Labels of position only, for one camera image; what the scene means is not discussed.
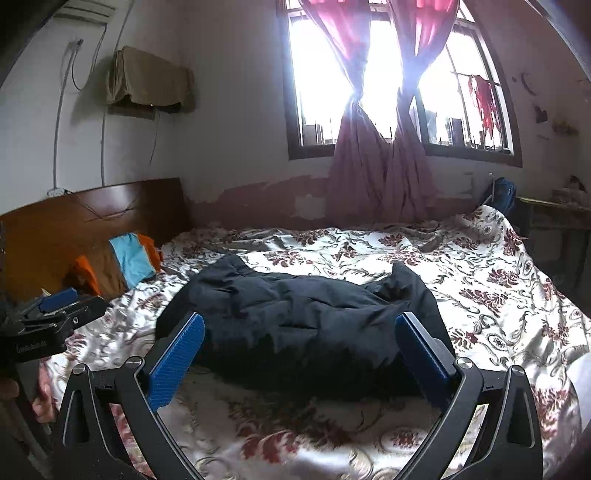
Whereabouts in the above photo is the red hanging cloth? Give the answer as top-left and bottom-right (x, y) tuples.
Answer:
(466, 74), (502, 136)

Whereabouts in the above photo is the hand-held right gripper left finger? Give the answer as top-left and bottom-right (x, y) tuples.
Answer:
(58, 311), (206, 480)

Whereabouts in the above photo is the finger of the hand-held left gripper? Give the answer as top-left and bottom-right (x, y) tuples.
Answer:
(23, 295), (110, 336)
(21, 287), (80, 320)

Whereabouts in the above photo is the white wall pipe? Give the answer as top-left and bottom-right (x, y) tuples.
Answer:
(50, 39), (85, 191)

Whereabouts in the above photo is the black padded jacket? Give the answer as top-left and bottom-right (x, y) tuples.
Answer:
(154, 254), (455, 400)

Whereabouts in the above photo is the cloth covered wall box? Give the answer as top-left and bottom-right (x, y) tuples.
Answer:
(105, 46), (195, 120)

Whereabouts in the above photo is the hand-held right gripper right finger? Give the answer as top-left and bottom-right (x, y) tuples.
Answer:
(394, 311), (544, 480)

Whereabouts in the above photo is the orange brown blue striped pillow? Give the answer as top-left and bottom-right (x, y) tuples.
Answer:
(65, 232), (163, 297)

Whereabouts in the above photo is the white air conditioner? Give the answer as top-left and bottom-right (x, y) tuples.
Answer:
(55, 0), (117, 22)

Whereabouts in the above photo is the blue backpack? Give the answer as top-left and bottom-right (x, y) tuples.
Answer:
(482, 173), (518, 217)

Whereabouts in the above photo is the wooden headboard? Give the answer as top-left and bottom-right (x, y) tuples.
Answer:
(0, 178), (191, 296)

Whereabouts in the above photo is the wooden desk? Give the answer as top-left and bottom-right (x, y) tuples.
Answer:
(515, 194), (591, 282)

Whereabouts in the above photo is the floral bedsheet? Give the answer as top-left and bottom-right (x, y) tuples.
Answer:
(39, 205), (591, 480)

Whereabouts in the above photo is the person's left hand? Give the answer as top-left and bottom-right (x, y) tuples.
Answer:
(30, 368), (59, 424)

